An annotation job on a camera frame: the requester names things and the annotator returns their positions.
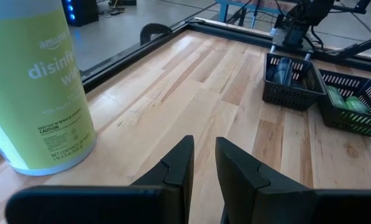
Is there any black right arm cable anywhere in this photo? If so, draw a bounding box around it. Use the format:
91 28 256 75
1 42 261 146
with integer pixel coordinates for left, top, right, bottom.
309 24 325 50

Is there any black aluminium table frame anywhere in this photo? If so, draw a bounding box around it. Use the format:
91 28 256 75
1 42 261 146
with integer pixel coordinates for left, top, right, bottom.
0 17 371 158

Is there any black slotted plastic basket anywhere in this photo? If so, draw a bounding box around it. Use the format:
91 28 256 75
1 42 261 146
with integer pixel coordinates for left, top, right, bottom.
262 52 327 111
316 68 371 138

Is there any green travel bottle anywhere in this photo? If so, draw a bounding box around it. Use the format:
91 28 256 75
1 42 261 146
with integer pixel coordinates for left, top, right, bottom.
344 95 371 114
326 85 348 110

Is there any black cable hook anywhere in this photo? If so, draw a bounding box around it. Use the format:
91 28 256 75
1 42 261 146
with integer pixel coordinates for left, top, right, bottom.
139 22 174 47

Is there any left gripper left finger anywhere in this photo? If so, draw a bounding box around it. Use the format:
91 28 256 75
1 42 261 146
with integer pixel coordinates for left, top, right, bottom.
4 135 195 224

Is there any black computer tower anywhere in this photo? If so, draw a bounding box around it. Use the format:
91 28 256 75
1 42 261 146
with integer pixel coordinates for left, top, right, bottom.
60 0 99 27

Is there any green white wipes canister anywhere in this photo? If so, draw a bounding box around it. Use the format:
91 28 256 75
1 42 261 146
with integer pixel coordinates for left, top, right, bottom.
0 0 98 177

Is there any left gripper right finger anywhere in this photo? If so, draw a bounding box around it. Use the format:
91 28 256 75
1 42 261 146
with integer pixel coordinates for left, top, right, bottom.
215 136 371 224

